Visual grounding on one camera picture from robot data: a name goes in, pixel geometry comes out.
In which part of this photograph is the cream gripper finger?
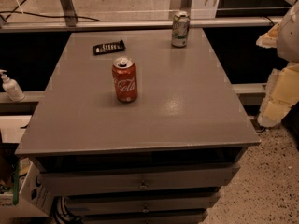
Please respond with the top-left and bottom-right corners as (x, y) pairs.
(257, 63), (299, 127)
(256, 23), (280, 49)

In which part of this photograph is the green white 7up can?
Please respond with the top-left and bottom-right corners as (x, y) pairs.
(171, 11), (190, 48)

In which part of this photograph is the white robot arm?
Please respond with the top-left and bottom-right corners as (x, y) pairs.
(256, 0), (299, 127)

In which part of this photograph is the red coke can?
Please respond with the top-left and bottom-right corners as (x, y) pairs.
(112, 57), (137, 103)

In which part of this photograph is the middle grey drawer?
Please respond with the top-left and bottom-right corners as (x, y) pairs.
(66, 192), (220, 216)

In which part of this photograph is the grey drawer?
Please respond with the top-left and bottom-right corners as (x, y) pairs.
(41, 163), (240, 196)
(82, 209), (207, 224)
(66, 192), (220, 216)

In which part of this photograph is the grey drawer cabinet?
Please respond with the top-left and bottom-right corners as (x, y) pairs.
(14, 27), (262, 224)

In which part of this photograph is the bottom grey drawer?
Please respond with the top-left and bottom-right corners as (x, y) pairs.
(82, 209), (207, 224)

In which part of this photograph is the top grey drawer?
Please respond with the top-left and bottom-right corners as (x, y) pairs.
(41, 163), (240, 196)

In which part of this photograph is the white pump bottle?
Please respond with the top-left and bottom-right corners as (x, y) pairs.
(0, 69), (25, 102)

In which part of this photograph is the white cardboard box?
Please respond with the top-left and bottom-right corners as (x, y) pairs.
(0, 158), (53, 218)

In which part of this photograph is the black floor cable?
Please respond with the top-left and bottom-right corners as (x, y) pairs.
(0, 0), (101, 22)

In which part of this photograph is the metal frame rail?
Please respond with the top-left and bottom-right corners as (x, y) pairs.
(0, 16), (282, 33)

